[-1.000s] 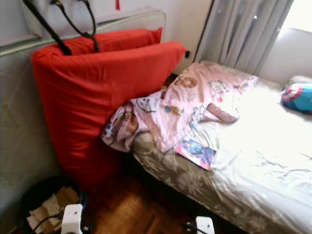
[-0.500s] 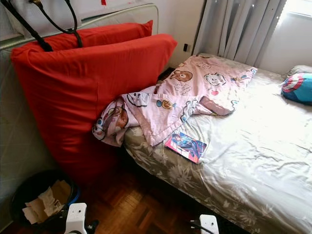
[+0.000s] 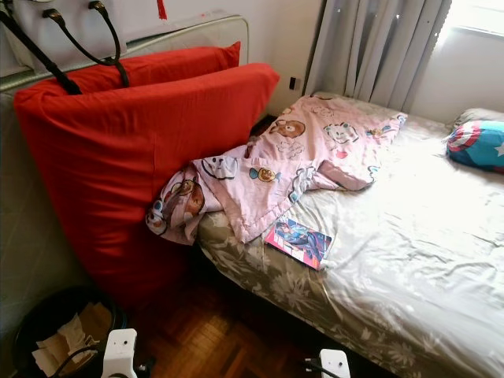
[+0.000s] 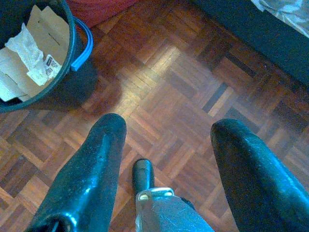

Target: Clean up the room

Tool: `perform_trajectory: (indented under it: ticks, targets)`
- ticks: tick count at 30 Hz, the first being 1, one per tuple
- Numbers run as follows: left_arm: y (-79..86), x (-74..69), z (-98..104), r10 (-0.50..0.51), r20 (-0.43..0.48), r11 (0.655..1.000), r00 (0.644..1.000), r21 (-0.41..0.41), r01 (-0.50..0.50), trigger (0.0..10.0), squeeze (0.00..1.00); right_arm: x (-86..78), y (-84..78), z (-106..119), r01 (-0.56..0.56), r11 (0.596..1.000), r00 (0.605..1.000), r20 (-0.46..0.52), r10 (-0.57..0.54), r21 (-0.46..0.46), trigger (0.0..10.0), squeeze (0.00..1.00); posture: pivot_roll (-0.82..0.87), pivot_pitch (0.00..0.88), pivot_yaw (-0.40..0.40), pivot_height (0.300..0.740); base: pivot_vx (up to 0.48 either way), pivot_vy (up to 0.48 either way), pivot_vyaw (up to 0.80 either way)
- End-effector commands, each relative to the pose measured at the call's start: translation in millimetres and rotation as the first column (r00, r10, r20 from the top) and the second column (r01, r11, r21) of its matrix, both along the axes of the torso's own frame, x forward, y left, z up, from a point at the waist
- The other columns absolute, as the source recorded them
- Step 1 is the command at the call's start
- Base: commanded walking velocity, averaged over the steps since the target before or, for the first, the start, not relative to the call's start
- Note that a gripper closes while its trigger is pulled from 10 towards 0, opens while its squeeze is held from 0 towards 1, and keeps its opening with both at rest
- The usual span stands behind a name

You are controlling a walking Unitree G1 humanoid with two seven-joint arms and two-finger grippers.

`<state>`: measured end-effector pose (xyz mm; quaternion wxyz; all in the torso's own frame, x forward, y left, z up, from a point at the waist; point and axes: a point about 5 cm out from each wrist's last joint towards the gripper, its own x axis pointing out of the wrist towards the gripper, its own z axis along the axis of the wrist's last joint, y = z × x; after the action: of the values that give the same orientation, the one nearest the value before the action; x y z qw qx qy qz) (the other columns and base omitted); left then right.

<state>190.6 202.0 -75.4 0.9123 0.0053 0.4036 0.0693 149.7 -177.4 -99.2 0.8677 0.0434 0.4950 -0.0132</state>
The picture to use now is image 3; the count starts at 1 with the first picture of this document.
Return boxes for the bed with beige floral sheet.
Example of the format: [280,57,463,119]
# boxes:
[195,93,504,378]

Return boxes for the crumpled white paper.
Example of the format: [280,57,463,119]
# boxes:
[34,313,89,377]

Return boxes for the large red cushion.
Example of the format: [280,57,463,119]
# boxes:
[13,63,281,308]

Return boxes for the black bin with blue rim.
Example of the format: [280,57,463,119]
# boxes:
[12,285,128,378]

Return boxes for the beige pillow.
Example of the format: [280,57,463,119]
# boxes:
[453,108,504,131]

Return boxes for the thick black strap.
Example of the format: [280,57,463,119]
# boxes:
[0,8,83,96]

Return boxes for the grey wall panel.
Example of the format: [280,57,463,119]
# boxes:
[12,0,157,76]

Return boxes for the grey curtain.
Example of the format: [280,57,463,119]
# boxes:
[306,0,454,113]

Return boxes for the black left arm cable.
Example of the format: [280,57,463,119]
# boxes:
[55,343,155,378]

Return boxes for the superhero comic book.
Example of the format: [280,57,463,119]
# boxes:
[265,217,334,271]

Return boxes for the black cable with gold plug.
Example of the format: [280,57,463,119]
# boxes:
[88,1,132,88]
[43,8,120,68]

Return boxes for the blue shield print pillow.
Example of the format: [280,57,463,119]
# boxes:
[446,120,504,175]

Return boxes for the bright window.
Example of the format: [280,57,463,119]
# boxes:
[445,0,504,36]

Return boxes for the pink cartoon print blanket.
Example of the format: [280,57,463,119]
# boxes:
[146,94,408,245]

